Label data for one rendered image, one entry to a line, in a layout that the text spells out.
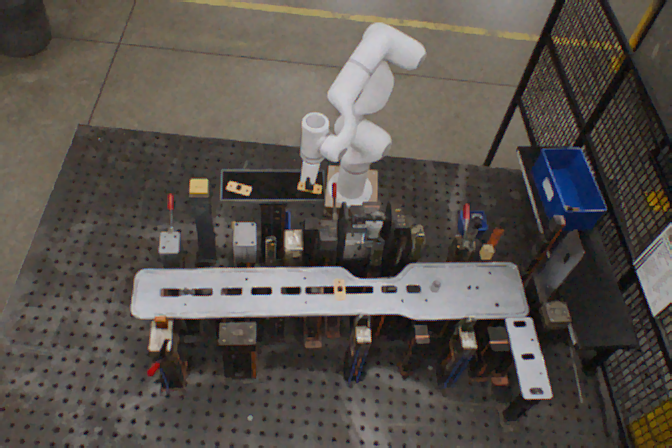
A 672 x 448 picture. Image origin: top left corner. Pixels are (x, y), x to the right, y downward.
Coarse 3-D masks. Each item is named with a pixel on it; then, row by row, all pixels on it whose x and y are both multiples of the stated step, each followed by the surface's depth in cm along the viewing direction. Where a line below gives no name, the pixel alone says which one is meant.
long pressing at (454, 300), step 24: (432, 264) 229; (456, 264) 230; (480, 264) 231; (504, 264) 232; (144, 288) 215; (168, 288) 216; (192, 288) 216; (216, 288) 217; (456, 288) 225; (480, 288) 225; (504, 288) 226; (144, 312) 210; (168, 312) 210; (192, 312) 211; (216, 312) 212; (240, 312) 213; (264, 312) 214; (288, 312) 214; (312, 312) 215; (336, 312) 216; (384, 312) 217; (408, 312) 218; (432, 312) 218; (456, 312) 219; (480, 312) 220; (504, 312) 221
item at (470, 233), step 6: (474, 216) 217; (480, 216) 217; (474, 222) 217; (480, 222) 215; (468, 228) 220; (474, 228) 216; (480, 228) 216; (468, 234) 222; (474, 234) 222; (462, 240) 227; (468, 240) 226; (474, 240) 224; (462, 246) 227
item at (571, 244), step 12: (564, 240) 209; (576, 240) 201; (564, 252) 210; (576, 252) 201; (552, 264) 218; (564, 264) 210; (576, 264) 202; (540, 276) 228; (552, 276) 218; (564, 276) 210; (552, 288) 218
